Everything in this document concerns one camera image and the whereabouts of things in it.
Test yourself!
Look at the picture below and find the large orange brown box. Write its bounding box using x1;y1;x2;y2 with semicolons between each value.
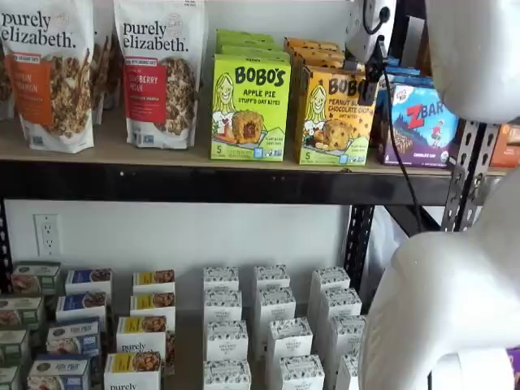
489;123;520;168

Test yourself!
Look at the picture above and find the green Bobo's apple pie box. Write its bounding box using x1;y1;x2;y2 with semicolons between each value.
209;52;293;162
216;36;284;49
214;28;276;41
220;44;292;58

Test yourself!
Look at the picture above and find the yellow banana nut oatmeal box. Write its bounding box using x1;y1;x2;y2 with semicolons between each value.
132;269;176;296
129;291;177;322
103;351;163;390
115;315;176;369

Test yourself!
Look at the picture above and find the wooden shelf board with oatmeal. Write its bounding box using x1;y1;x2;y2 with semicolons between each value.
0;259;366;390

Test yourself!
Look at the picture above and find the green oatmeal box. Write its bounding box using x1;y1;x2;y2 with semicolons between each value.
0;295;46;331
0;364;24;390
0;327;33;366
11;261;62;297

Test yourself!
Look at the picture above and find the white patterned pantry box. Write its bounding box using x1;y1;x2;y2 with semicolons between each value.
206;320;249;362
203;288;244;324
253;264;292;292
319;288;363;322
327;314;367;362
258;286;297;326
202;359;253;390
202;266;241;293
266;317;314;366
310;266;352;293
278;354;326;390
336;352;363;390

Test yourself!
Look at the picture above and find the white Purely Elizabeth granola bag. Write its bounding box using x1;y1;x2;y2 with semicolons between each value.
91;32;125;125
0;50;18;122

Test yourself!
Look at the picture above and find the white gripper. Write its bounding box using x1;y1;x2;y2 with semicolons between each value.
343;0;398;106

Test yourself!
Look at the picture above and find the perforated metal shelf upright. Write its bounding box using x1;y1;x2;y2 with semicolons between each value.
441;119;488;233
466;121;500;220

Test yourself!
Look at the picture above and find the Zbar chocolate chip box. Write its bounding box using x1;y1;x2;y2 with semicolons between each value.
381;72;438;89
383;64;423;76
375;83;461;168

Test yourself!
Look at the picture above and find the purple snack box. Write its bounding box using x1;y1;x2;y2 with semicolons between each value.
506;346;520;390

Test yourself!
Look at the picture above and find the granola bag orange label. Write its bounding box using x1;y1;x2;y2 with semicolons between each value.
0;0;98;154

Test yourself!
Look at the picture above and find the granola bag red label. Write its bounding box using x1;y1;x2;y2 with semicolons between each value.
112;0;209;150

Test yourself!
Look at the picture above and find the white plastic sheet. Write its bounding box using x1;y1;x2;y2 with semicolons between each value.
365;206;410;293

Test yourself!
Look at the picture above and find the white wall outlet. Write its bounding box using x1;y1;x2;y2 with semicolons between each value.
32;214;62;258

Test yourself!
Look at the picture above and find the orange Bobo's peanut butter box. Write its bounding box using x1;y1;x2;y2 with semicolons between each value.
299;64;378;167
288;45;347;60
295;55;357;71
283;37;341;50

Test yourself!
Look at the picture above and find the black perforated shelf upright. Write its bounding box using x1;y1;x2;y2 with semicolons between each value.
348;204;375;296
0;198;13;292

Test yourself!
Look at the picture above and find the blue oatmeal box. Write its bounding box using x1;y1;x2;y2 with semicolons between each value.
45;318;102;358
64;267;114;300
55;291;108;324
27;353;93;390

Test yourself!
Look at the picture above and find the black shelf side rail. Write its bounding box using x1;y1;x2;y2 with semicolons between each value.
381;202;444;237

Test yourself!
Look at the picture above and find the black shelf beam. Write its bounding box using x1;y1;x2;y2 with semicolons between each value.
0;159;454;206

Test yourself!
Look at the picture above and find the wooden shelf board with snacks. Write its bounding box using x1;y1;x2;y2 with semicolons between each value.
0;108;509;176

